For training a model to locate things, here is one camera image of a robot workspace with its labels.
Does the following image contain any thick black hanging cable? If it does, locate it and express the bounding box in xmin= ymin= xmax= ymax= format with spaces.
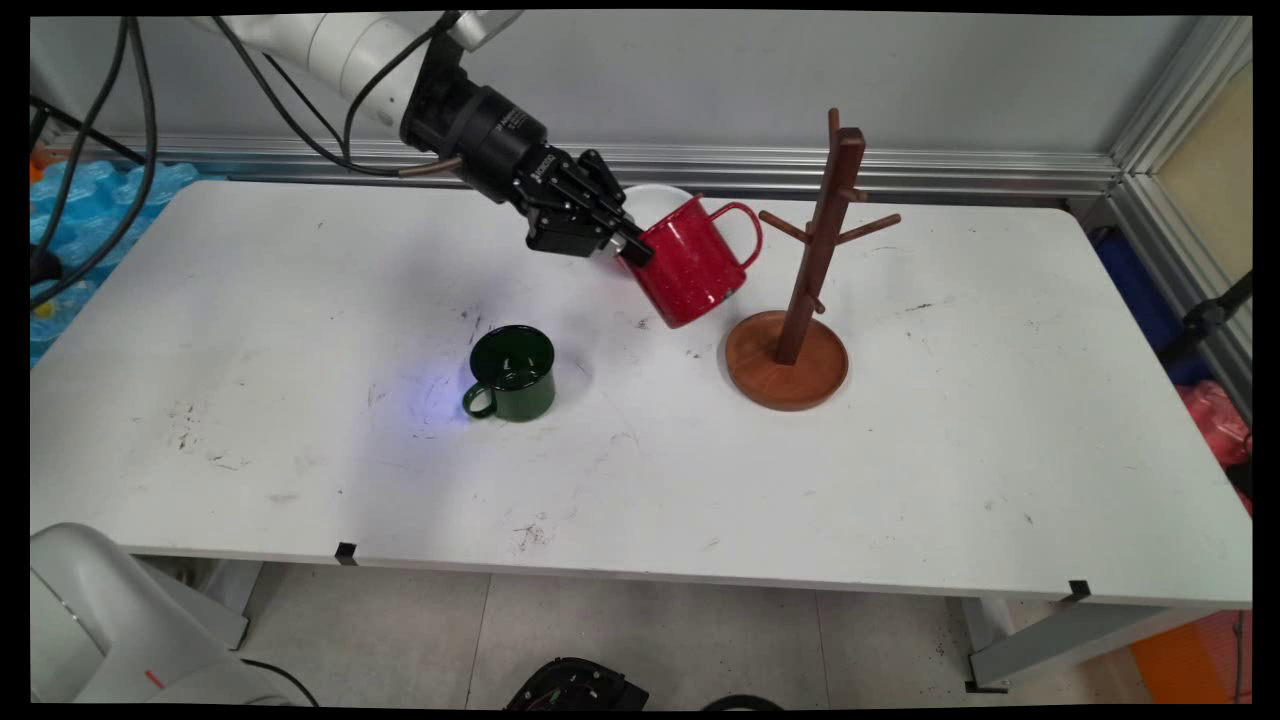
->
xmin=30 ymin=15 xmax=161 ymax=311

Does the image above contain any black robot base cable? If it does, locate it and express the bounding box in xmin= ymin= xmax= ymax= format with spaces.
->
xmin=240 ymin=657 xmax=321 ymax=706

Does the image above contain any dark green enamel mug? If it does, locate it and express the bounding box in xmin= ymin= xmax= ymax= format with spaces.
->
xmin=462 ymin=324 xmax=558 ymax=423

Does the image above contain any blue plastic box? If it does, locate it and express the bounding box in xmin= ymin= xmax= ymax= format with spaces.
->
xmin=1095 ymin=228 xmax=1211 ymax=386

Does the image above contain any black device on floor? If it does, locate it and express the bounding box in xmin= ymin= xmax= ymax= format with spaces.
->
xmin=505 ymin=657 xmax=651 ymax=711

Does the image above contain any grey table leg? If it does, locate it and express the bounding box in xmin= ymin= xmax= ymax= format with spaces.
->
xmin=965 ymin=598 xmax=1216 ymax=693
xmin=150 ymin=558 xmax=263 ymax=651

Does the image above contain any thin black hanging cable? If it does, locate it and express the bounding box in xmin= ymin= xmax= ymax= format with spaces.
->
xmin=30 ymin=15 xmax=136 ymax=281

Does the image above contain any orange plastic crate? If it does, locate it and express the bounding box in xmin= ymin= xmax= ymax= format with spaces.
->
xmin=1130 ymin=610 xmax=1253 ymax=704

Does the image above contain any aluminium side frame rail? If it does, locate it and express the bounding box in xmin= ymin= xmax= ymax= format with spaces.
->
xmin=1108 ymin=170 xmax=1253 ymax=416

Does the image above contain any black cable with brass plug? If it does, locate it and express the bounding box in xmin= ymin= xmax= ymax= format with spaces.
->
xmin=210 ymin=15 xmax=466 ymax=181

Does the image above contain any red and white bowl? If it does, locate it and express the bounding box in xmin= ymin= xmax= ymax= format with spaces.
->
xmin=620 ymin=184 xmax=701 ymax=223

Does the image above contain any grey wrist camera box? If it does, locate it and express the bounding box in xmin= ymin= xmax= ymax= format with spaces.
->
xmin=445 ymin=12 xmax=526 ymax=51

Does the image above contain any aluminium corner frame post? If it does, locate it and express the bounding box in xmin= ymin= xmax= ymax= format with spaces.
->
xmin=1108 ymin=15 xmax=1253 ymax=176

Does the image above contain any black tripod clamp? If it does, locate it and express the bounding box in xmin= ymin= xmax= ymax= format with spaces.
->
xmin=1160 ymin=272 xmax=1253 ymax=366

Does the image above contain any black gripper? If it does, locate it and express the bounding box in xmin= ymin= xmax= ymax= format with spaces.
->
xmin=398 ymin=38 xmax=658 ymax=269

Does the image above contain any brown wooden mug tree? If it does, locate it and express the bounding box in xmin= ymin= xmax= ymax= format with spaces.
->
xmin=725 ymin=107 xmax=903 ymax=412

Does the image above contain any red speckled enamel mug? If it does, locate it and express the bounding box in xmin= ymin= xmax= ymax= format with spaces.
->
xmin=618 ymin=195 xmax=765 ymax=330

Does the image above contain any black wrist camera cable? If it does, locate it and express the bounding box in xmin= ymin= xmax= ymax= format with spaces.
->
xmin=343 ymin=12 xmax=461 ymax=161

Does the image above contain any black slanted bar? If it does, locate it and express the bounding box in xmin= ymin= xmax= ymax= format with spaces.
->
xmin=30 ymin=95 xmax=151 ymax=166

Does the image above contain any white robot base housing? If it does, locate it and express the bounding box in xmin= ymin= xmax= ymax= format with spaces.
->
xmin=30 ymin=522 xmax=321 ymax=706

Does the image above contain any aluminium back frame rail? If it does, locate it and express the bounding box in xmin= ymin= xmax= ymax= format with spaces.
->
xmin=60 ymin=133 xmax=1121 ymax=198

